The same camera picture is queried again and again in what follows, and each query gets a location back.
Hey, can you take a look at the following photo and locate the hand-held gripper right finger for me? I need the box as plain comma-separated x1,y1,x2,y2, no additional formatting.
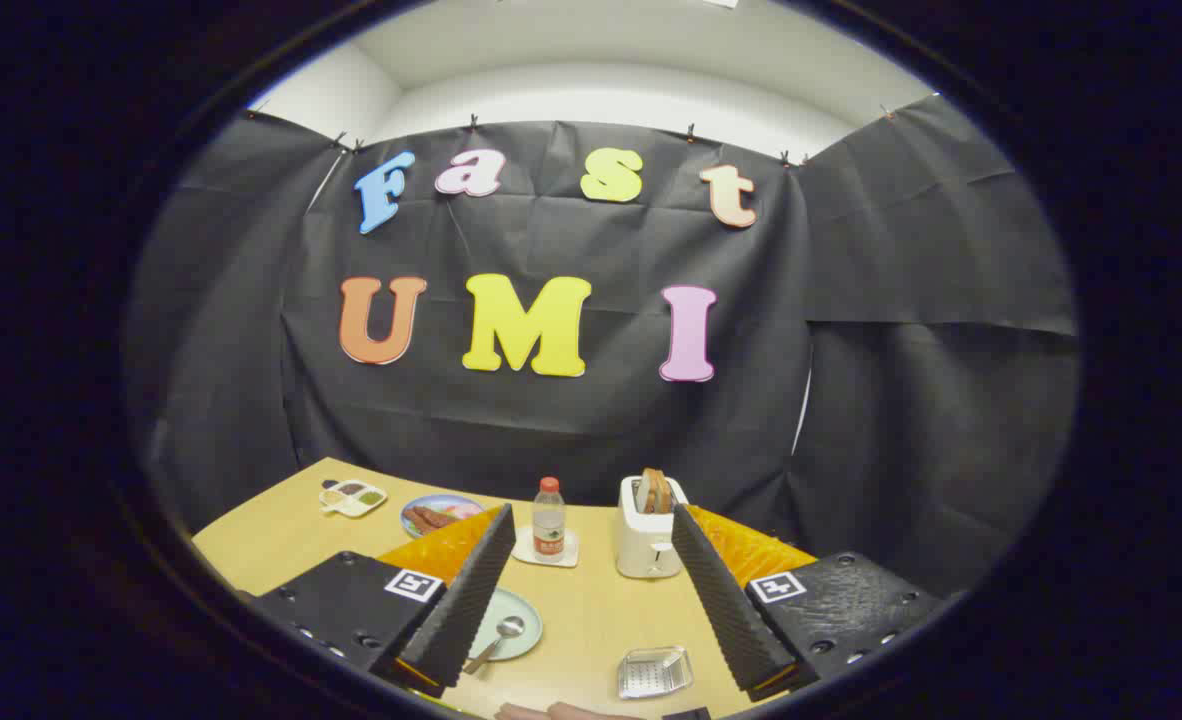
671,503,942,701

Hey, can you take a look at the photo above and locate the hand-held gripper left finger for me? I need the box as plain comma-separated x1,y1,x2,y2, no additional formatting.
241,503,518,699

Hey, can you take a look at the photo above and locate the metal spoon brown handle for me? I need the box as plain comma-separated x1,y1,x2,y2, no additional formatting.
463,616,526,676

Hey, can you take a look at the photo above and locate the pale green plate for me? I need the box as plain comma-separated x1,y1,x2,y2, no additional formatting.
468,587,544,662

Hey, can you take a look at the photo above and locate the white toaster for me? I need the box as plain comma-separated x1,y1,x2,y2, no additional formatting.
616,476,690,580

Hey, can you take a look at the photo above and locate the colourful patterned plate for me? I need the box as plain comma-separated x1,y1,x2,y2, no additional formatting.
400,494,487,539

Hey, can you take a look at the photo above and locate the white square coaster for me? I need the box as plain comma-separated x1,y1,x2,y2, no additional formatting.
511,527,580,569

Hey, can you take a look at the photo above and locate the clear water bottle red cap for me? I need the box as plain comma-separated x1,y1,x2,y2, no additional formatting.
532,477,567,563

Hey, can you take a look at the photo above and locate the white divided sauce dish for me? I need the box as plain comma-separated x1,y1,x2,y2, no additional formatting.
319,480,389,518

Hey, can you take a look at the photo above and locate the metal wire basket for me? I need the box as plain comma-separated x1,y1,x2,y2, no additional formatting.
617,646,694,700

